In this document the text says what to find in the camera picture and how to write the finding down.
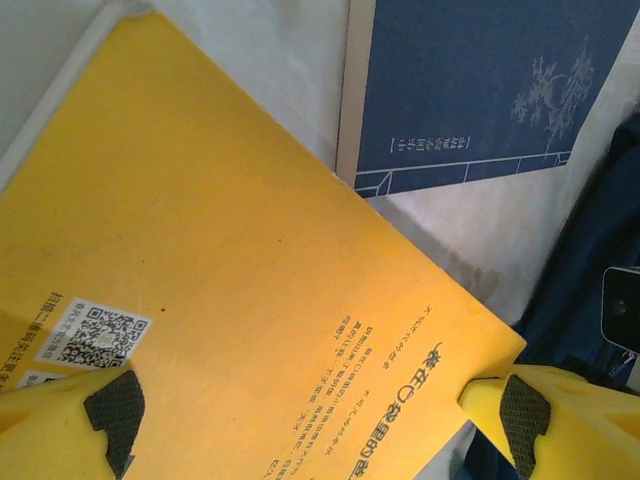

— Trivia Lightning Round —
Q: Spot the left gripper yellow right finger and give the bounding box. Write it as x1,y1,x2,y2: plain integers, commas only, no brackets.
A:
459,374,640,480

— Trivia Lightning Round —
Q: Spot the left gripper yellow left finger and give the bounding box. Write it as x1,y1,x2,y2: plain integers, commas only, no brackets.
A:
0,367,146,480

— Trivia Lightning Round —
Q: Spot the navy blue backpack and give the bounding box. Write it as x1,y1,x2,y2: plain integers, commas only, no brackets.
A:
469,94,640,480

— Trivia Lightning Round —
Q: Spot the blue book with yellow label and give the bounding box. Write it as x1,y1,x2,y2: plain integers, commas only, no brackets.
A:
335,0,640,200

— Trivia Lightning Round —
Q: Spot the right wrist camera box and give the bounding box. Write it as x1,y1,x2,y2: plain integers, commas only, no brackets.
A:
601,266,640,354

